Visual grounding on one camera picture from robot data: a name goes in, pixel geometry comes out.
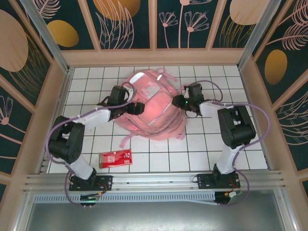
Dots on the pink school backpack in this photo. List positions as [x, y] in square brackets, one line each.
[156, 110]

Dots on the red tissue packet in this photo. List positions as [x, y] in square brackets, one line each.
[115, 158]

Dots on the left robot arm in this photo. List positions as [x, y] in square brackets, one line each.
[96, 116]

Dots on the small circuit board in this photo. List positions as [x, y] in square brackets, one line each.
[233, 194]
[90, 198]

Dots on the grey metal sheet panel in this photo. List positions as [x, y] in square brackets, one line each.
[154, 219]

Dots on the aluminium side rail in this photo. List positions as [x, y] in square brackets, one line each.
[62, 96]
[249, 96]

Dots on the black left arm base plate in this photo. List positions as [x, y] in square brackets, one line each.
[106, 183]

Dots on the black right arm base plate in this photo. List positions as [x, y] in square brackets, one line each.
[204, 181]

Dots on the aluminium frame post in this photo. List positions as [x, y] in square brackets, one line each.
[47, 36]
[259, 36]

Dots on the aluminium mounting rail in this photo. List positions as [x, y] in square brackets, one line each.
[154, 183]

